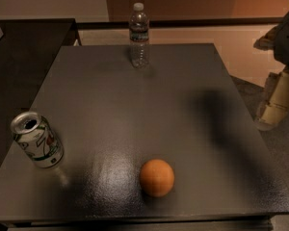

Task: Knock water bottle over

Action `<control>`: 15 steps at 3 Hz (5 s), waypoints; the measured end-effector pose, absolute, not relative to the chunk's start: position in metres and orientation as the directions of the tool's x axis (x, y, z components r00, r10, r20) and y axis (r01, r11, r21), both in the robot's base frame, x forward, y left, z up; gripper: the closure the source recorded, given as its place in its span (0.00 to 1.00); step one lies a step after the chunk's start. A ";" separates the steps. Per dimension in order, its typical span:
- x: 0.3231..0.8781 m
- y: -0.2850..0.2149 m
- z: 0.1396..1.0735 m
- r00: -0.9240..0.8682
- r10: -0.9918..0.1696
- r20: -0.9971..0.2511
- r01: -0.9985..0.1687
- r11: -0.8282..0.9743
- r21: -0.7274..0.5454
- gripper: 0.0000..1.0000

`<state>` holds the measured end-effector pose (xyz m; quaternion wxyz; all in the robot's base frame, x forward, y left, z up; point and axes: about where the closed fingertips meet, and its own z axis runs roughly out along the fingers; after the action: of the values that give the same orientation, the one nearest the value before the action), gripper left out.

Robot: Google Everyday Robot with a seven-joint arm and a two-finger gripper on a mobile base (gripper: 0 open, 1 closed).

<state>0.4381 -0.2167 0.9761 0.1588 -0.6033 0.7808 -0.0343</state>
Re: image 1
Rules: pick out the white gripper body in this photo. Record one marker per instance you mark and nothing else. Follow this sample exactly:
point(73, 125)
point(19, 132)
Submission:
point(288, 43)

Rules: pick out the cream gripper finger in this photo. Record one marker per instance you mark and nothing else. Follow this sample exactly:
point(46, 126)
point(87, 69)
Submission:
point(268, 117)

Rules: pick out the clear plastic water bottle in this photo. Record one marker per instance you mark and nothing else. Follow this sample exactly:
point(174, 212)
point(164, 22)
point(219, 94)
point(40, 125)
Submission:
point(139, 36)

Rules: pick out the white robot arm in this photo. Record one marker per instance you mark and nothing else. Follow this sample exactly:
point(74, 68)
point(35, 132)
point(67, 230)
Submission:
point(277, 40)

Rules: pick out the orange fruit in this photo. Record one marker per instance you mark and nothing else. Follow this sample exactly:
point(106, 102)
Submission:
point(156, 178)

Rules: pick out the white green soda can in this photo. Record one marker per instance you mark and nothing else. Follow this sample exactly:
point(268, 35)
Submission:
point(32, 132)

